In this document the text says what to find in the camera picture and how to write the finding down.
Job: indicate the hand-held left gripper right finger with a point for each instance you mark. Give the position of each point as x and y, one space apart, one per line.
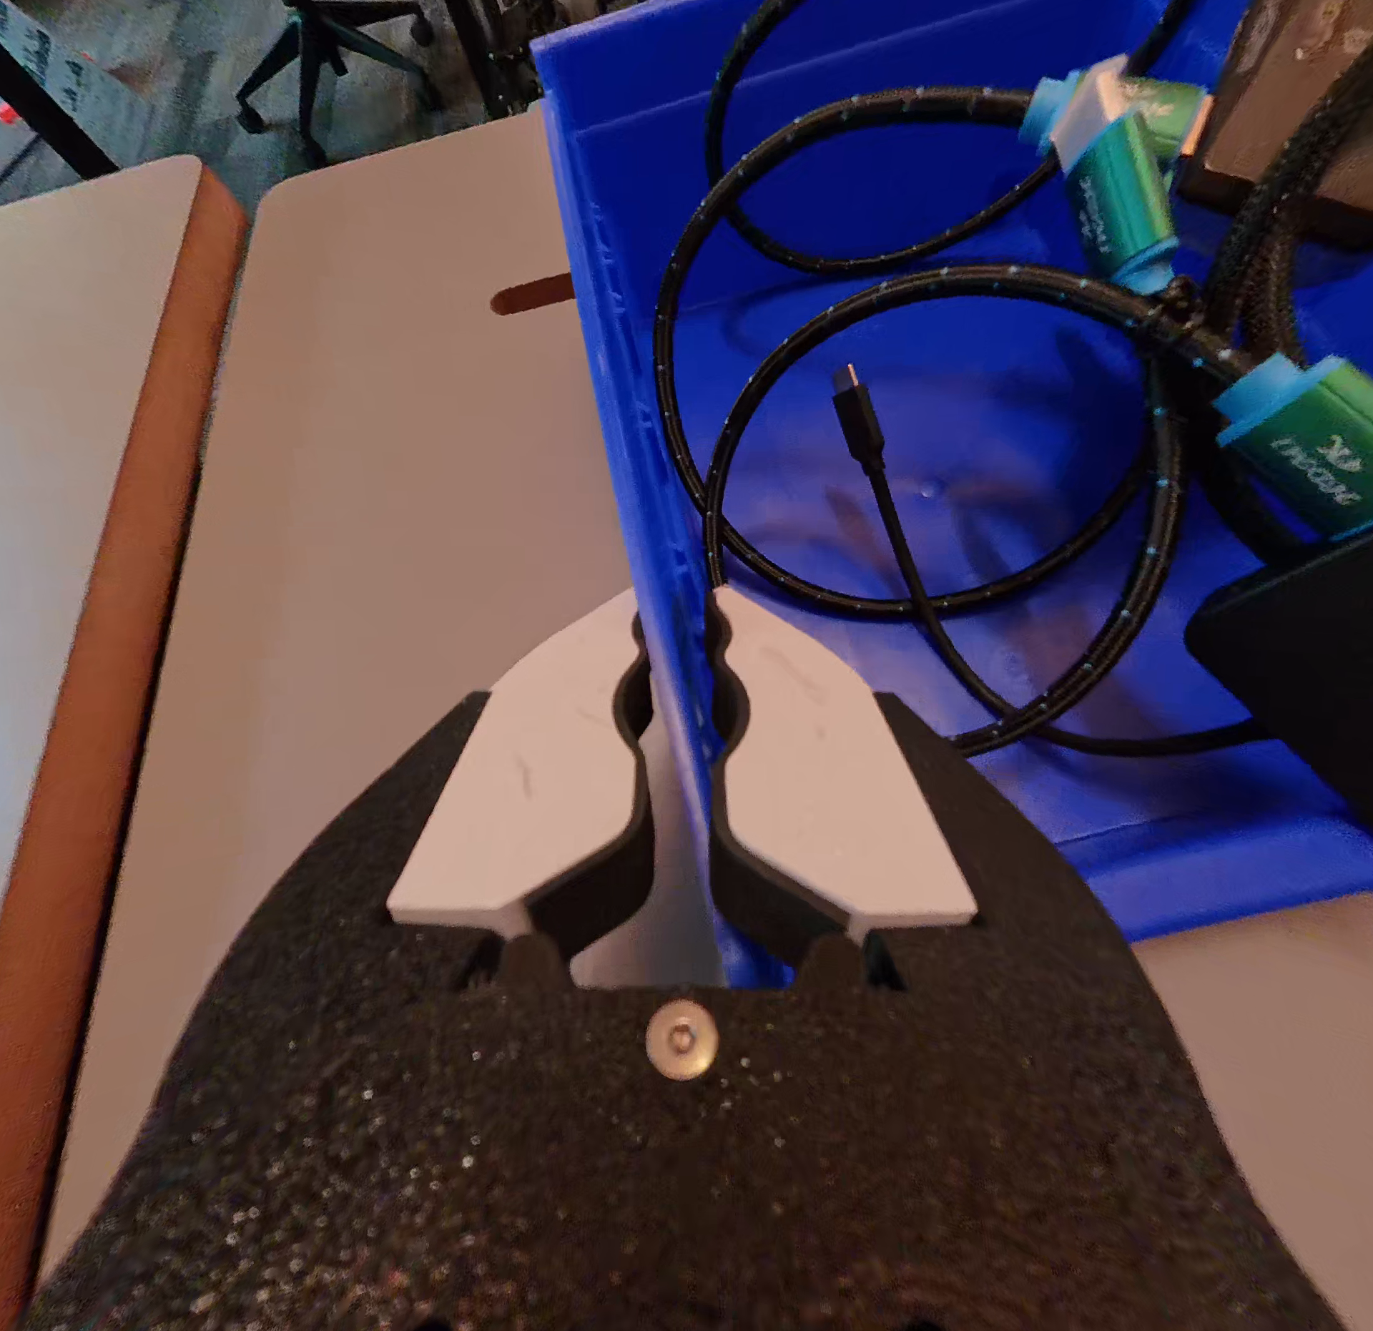
835 794

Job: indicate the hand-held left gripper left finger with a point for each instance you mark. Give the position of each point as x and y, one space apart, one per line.
526 785

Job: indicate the blue plastic bin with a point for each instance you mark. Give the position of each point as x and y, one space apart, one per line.
965 473

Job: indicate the black square usb hub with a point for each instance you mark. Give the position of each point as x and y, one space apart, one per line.
1308 665

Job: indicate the black office chair base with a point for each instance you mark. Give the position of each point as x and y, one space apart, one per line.
311 44

